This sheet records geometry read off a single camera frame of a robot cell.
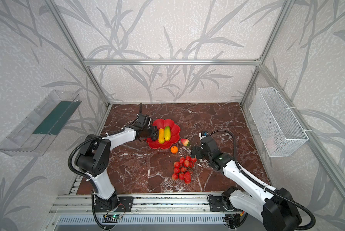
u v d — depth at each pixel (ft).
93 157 1.62
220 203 2.41
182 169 2.71
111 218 2.37
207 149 2.09
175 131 3.27
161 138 3.15
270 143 2.38
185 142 3.07
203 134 2.42
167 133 3.19
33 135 2.10
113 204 2.16
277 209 1.29
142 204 2.47
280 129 2.02
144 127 2.51
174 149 2.99
